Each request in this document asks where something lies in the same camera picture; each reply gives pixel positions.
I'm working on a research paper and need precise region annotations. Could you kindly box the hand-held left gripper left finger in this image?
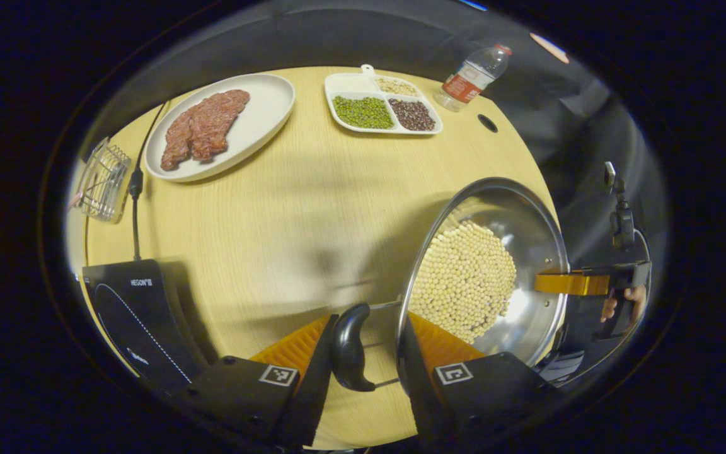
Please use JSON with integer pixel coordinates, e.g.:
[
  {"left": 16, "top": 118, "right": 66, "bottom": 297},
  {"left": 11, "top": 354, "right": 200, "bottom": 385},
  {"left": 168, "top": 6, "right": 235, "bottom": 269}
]
[{"left": 168, "top": 313, "right": 340, "bottom": 450}]

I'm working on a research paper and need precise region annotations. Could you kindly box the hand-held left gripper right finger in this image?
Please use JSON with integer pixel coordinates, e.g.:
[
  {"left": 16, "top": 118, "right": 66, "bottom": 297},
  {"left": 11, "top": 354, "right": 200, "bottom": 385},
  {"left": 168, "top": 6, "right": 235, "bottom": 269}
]
[{"left": 398, "top": 311, "right": 560, "bottom": 447}]

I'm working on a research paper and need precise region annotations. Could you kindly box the steel pot with black handles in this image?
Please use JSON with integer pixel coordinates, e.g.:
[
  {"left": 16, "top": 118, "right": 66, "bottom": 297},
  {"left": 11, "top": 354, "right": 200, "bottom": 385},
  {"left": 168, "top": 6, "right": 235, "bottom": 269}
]
[{"left": 330, "top": 177, "right": 571, "bottom": 393}]

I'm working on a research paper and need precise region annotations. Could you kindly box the black induction cooktop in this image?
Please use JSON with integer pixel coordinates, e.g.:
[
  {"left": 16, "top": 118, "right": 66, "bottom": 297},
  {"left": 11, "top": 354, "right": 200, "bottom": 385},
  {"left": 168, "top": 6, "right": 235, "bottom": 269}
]
[{"left": 81, "top": 259, "right": 210, "bottom": 397}]

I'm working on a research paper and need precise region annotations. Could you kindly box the pile of soybeans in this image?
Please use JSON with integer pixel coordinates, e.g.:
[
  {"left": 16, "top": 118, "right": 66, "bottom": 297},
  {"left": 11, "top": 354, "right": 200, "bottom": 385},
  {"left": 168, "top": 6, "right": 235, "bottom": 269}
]
[{"left": 408, "top": 219, "right": 519, "bottom": 345}]

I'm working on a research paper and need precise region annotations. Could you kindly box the clear water bottle red label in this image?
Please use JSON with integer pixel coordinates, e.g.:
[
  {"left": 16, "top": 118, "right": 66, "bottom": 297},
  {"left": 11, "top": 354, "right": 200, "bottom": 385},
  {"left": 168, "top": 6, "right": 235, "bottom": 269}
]
[{"left": 433, "top": 43, "right": 514, "bottom": 113}]

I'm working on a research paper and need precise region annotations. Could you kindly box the pile of dark red beans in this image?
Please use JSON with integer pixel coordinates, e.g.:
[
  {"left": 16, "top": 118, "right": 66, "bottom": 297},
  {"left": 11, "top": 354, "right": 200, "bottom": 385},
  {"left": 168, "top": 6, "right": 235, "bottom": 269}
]
[{"left": 388, "top": 98, "right": 437, "bottom": 132}]

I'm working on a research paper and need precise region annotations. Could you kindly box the pile of pale beans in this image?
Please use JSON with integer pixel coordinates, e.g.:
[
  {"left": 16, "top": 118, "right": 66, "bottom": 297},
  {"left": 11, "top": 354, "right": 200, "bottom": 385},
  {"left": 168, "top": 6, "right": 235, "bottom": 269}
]
[{"left": 374, "top": 77, "right": 420, "bottom": 97}]

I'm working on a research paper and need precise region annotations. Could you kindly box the pile of green beans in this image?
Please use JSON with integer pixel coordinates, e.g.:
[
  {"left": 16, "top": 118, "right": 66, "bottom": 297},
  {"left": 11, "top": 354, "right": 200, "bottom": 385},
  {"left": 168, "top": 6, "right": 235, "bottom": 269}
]
[{"left": 331, "top": 95, "right": 395, "bottom": 131}]

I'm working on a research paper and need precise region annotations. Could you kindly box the white oval plate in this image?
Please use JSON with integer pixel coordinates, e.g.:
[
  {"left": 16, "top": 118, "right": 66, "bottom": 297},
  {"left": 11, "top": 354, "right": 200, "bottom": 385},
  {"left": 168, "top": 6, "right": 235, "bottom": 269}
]
[{"left": 144, "top": 73, "right": 296, "bottom": 183}]

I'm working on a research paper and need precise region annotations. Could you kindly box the white divided dish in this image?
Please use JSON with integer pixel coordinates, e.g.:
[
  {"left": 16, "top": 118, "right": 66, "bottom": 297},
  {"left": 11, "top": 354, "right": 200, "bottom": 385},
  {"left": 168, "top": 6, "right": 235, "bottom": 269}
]
[{"left": 324, "top": 64, "right": 444, "bottom": 136}]

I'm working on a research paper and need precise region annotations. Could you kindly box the metal wire rack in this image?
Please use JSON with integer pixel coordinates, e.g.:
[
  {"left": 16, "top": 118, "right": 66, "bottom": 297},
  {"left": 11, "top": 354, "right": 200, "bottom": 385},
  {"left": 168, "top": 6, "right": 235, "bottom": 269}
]
[{"left": 75, "top": 137, "right": 132, "bottom": 223}]

